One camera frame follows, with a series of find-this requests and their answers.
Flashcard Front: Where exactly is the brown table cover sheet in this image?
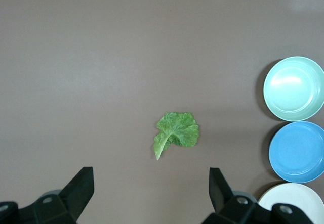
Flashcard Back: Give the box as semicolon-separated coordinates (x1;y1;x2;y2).
0;0;324;224

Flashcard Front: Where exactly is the beige round plate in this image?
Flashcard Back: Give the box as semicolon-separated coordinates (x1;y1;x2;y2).
257;183;324;224

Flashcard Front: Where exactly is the blue round plate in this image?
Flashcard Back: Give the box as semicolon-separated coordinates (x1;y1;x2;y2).
268;121;324;184

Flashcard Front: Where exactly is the light green round plate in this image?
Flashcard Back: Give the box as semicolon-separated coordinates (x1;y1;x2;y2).
263;56;324;122

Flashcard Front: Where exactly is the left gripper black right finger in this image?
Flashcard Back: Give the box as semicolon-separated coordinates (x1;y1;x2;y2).
201;167;316;224

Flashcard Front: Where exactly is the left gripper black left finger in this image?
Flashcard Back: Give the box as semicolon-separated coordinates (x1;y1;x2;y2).
0;166;95;224

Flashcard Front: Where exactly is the green lettuce leaf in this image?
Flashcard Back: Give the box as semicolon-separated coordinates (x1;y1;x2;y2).
152;111;200;161

